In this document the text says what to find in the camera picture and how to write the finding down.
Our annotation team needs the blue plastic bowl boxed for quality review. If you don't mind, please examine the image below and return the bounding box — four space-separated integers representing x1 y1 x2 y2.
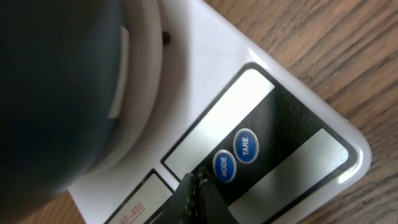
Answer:
1 0 123 223

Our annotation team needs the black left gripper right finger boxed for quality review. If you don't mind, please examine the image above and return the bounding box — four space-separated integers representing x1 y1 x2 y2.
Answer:
194 167 239 224

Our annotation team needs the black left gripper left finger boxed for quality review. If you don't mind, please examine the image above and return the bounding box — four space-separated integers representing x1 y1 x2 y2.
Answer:
153 173 197 224

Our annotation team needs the white digital kitchen scale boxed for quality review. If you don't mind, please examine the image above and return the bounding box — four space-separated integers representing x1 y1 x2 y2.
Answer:
69 1 371 223

